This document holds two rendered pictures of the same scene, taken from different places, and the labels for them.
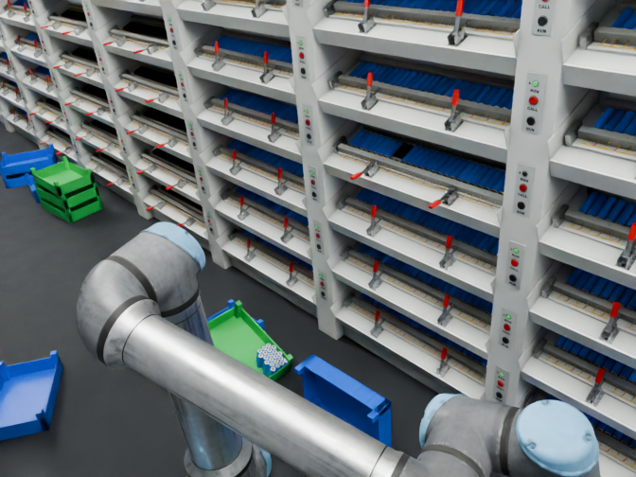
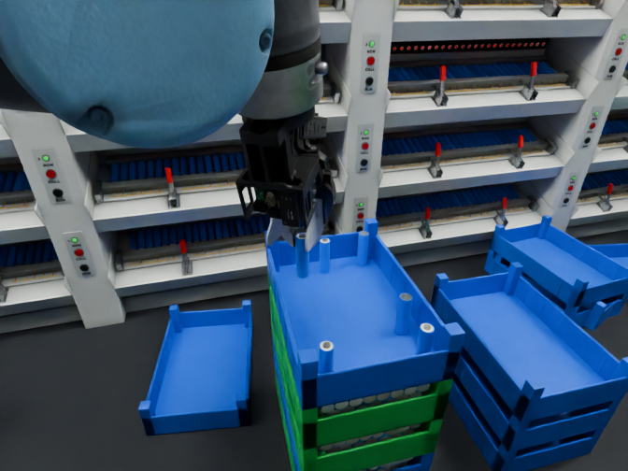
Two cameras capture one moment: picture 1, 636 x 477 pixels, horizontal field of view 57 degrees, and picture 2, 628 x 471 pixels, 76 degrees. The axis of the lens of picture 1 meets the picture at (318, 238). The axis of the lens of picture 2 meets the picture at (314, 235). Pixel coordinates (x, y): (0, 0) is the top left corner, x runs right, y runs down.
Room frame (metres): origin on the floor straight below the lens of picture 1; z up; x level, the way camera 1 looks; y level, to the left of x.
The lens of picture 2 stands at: (0.30, 0.03, 0.74)
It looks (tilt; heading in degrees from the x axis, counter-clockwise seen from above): 30 degrees down; 295
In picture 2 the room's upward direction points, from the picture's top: straight up
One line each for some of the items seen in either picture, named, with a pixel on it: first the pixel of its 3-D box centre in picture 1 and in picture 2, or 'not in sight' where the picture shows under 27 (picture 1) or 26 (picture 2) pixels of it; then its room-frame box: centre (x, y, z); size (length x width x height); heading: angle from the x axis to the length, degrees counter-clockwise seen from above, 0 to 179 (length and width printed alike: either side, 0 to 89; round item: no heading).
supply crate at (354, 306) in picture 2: not in sight; (346, 293); (0.45, -0.42, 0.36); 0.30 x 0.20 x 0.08; 129
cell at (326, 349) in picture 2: not in sight; (326, 363); (0.43, -0.29, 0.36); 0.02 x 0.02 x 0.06
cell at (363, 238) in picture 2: not in sight; (363, 249); (0.47, -0.56, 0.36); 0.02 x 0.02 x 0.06
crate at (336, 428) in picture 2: not in sight; (344, 333); (0.45, -0.42, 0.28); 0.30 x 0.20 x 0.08; 129
